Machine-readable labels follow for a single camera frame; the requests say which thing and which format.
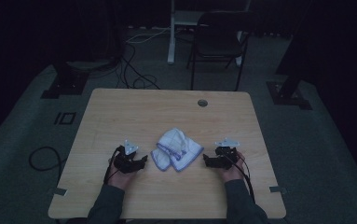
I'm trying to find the black stand with square base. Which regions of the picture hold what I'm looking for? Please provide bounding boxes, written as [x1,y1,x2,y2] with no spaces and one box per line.
[266,31,313,111]
[40,60,90,100]

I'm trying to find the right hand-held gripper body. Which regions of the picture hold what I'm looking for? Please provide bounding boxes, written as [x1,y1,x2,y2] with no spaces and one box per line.
[214,137,240,171]

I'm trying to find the grey round stand base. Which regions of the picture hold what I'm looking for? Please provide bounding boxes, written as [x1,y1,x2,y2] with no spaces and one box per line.
[65,59,113,75]

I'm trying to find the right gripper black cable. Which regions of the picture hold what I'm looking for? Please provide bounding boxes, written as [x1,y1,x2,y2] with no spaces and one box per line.
[228,153,256,203]

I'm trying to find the black floor cables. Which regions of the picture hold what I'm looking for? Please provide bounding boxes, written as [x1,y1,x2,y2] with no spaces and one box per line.
[116,43,161,91]

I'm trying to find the black folding chair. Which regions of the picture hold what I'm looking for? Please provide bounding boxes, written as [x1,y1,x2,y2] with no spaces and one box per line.
[186,10,253,92]

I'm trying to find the person's left hand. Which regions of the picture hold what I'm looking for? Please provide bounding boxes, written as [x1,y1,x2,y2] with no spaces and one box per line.
[107,161,136,191]

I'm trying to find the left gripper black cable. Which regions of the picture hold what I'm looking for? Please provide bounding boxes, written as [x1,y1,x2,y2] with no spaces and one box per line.
[103,146,122,185]

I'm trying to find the person's right hand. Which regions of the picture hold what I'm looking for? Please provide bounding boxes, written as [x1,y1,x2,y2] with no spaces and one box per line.
[218,151,248,184]

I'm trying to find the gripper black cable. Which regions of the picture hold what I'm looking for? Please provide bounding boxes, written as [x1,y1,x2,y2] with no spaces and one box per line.
[103,146,122,185]
[228,153,256,203]

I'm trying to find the white floor cable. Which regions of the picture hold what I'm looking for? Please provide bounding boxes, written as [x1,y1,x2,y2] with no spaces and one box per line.
[125,26,197,45]

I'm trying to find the white cloth with purple edge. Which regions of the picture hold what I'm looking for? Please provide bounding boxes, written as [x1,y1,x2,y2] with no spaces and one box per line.
[150,127,205,173]

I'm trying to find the black looped floor cable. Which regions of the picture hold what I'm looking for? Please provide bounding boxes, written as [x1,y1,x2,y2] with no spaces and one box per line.
[28,146,68,185]

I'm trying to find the grey tape piece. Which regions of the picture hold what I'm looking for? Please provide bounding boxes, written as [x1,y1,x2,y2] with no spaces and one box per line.
[48,187,69,197]
[268,185,288,195]

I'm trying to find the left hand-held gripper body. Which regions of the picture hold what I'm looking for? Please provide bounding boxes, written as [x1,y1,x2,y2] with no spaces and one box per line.
[114,139,142,175]

